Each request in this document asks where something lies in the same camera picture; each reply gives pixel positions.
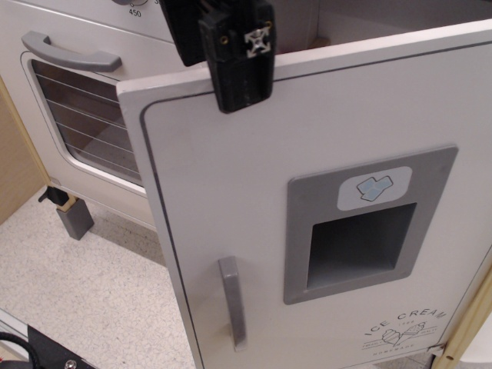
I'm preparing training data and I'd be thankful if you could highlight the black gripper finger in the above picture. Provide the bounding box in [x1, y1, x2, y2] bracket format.
[161, 0, 206, 67]
[198, 1, 276, 113]

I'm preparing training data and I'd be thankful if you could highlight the white toy fridge door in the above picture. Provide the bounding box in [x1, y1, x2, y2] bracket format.
[117, 20, 491, 368]

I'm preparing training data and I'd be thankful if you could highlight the grey oven temperature knob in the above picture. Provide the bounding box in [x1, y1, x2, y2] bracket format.
[112, 0, 148, 7]

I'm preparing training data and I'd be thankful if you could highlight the white toy oven door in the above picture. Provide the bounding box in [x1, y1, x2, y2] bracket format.
[0, 7, 157, 231]

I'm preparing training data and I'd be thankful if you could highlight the black clamp on leg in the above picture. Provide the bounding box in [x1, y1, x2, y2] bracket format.
[38, 186, 69, 207]

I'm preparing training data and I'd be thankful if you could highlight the grey ice dispenser panel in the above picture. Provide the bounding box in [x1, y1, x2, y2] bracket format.
[284, 145, 458, 304]

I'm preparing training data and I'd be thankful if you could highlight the light wooden side panel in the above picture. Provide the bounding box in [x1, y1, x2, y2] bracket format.
[1, 83, 49, 222]

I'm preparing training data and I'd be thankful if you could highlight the grey kitchen leg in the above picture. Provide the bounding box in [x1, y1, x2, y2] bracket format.
[57, 199, 95, 241]

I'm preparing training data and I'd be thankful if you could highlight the grey oven door handle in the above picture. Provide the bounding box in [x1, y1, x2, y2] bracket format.
[22, 31, 122, 72]

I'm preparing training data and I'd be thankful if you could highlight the grey fridge door handle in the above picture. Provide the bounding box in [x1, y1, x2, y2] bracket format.
[218, 256, 247, 351]

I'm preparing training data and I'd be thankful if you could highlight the beige wooden side post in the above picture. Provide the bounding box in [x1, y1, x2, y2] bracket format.
[430, 249, 491, 368]

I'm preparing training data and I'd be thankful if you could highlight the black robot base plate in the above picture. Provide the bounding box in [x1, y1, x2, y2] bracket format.
[28, 325, 95, 369]

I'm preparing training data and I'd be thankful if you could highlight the black braided cable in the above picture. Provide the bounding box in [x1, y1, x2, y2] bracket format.
[0, 331, 39, 369]

